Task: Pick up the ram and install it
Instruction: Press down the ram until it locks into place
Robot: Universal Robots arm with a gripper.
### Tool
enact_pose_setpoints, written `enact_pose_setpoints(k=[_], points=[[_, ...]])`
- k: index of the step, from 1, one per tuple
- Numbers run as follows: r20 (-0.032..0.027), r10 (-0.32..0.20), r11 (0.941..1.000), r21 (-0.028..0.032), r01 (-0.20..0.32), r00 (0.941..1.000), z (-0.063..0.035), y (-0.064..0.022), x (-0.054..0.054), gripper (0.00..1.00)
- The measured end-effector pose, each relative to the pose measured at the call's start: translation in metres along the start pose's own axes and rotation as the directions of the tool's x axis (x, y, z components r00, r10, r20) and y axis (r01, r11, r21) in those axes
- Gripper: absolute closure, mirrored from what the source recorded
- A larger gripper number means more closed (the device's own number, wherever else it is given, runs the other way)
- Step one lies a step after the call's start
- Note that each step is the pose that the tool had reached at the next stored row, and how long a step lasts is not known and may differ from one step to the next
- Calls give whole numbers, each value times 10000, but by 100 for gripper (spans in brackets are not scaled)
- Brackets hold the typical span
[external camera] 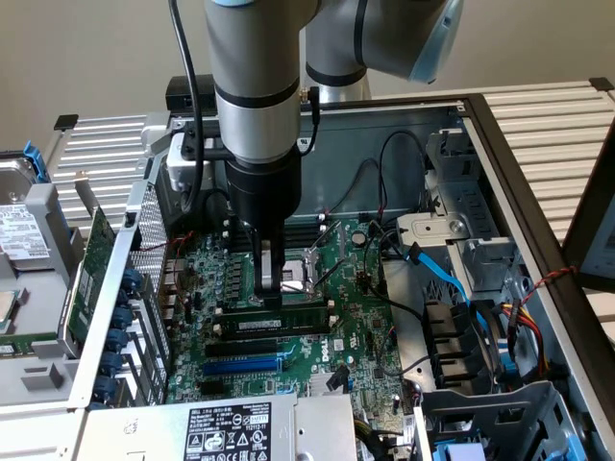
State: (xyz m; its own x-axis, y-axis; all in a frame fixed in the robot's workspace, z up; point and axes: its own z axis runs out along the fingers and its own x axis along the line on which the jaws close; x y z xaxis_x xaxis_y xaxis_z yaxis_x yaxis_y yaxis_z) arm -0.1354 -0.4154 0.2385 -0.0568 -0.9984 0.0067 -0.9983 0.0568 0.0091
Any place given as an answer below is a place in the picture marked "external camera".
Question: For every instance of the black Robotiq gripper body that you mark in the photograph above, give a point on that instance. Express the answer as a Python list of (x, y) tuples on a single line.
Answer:
[(264, 192)]

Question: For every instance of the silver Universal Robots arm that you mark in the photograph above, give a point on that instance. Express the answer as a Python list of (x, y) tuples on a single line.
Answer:
[(254, 72)]

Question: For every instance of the silver CPU socket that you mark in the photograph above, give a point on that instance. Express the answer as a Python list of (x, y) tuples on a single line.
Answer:
[(295, 274)]

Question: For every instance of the round coin battery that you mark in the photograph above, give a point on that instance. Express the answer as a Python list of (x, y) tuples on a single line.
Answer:
[(359, 237)]

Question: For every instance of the green Dell motherboard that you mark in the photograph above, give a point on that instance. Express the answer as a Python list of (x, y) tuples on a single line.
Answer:
[(355, 298)]

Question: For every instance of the long black expansion slot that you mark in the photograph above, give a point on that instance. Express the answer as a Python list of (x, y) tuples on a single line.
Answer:
[(240, 349)]

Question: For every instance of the grey open PC case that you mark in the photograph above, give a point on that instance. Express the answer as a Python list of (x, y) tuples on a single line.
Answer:
[(365, 144)]

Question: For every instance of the blue expansion slot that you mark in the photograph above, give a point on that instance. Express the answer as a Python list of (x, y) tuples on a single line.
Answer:
[(240, 368)]

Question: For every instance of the black box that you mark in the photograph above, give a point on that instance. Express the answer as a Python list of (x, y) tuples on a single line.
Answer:
[(180, 93)]

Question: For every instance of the silver finned heat sink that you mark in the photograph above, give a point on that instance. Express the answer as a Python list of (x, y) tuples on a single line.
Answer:
[(324, 381)]

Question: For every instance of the short black expansion slot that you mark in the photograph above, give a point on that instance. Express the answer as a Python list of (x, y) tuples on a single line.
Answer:
[(214, 389)]

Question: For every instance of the blue card retention clip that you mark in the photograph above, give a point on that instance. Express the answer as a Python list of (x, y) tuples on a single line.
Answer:
[(122, 318), (105, 389), (111, 364), (126, 297), (116, 340), (130, 279)]

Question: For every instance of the green graphics card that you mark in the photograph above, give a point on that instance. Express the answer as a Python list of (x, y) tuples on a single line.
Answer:
[(91, 274)]

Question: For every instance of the black case fan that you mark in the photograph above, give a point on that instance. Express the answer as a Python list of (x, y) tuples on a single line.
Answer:
[(451, 336)]

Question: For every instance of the grey metal disk bay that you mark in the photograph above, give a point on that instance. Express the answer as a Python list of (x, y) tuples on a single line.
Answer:
[(471, 201)]

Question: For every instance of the black table end cap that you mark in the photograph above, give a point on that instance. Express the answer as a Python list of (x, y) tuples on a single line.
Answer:
[(66, 122), (602, 84)]

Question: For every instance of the grey power supply with label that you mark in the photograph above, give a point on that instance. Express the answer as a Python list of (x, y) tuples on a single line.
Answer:
[(144, 432)]

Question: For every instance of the silver hard disk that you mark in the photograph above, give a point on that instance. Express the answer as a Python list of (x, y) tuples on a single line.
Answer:
[(19, 225)]

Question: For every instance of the grey drive cage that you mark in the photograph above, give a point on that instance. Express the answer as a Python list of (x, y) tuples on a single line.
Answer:
[(480, 408)]

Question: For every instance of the blue plastic tab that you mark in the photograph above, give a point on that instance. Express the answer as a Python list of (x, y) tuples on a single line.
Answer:
[(508, 367)]

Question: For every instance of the blue plastic drive carrier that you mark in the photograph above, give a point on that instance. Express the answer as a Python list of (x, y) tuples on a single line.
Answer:
[(459, 452)]

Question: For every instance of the black framed screen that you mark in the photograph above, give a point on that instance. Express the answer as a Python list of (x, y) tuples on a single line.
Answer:
[(583, 230)]

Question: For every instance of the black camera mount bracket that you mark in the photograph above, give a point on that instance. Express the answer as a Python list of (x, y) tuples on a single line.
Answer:
[(214, 153)]

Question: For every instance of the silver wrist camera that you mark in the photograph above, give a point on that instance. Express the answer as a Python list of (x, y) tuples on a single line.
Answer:
[(180, 168)]

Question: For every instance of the silver metal bracket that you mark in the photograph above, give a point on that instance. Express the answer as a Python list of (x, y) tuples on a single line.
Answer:
[(427, 233)]

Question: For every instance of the blue plastic disk bracket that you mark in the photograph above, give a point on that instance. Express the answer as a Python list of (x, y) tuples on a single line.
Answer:
[(36, 161)]

